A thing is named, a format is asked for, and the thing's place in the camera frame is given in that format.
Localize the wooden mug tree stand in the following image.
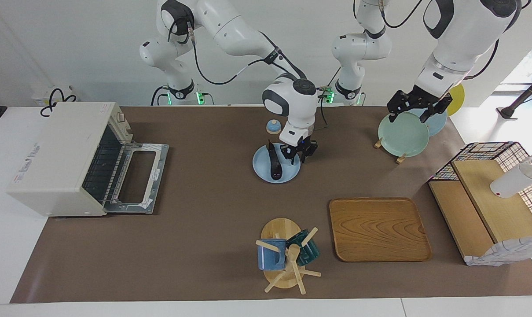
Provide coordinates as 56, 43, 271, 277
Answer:
255, 217, 322, 295

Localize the white marbled cloth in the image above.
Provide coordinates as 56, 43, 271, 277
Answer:
465, 237, 532, 267

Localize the dark green mug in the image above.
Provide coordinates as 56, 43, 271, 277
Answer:
286, 229, 321, 267

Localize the wooden serving tray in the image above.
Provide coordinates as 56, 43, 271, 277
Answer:
329, 197, 433, 263

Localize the pale green plate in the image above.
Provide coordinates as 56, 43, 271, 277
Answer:
378, 111, 430, 158

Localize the wooden plate rack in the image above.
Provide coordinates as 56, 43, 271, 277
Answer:
374, 136, 408, 164

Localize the yellow plate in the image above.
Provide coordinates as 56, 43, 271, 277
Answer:
445, 84, 465, 116

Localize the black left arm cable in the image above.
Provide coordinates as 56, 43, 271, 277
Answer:
353, 0, 425, 29

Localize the light blue ribbed plate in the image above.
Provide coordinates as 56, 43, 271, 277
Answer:
252, 144, 301, 184

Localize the black stand pole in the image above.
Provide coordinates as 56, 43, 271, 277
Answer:
497, 70, 532, 120

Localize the blue mug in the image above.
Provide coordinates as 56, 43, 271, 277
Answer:
257, 239, 287, 271

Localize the wooden shelf with wire mesh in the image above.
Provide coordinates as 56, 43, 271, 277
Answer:
428, 142, 532, 267

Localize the beige toaster oven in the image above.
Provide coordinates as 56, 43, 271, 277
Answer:
7, 102, 132, 217

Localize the brown table mat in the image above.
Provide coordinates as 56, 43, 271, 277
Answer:
10, 106, 532, 304

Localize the dark purple eggplant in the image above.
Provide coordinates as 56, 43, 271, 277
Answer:
268, 141, 284, 180

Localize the oven wire rack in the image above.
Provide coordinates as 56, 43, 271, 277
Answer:
83, 141, 128, 204

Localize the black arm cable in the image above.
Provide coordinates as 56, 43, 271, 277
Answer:
353, 0, 425, 29
168, 18, 308, 86

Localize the glass oven door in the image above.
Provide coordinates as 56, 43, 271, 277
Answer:
103, 142, 170, 215

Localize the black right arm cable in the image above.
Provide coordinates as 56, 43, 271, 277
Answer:
168, 18, 308, 86

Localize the white power strip with cable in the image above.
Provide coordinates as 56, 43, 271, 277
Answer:
32, 86, 79, 117

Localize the white bottle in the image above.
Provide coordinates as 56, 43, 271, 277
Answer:
490, 150, 532, 199

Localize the light blue smooth plate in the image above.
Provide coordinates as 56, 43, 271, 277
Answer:
409, 108, 448, 136

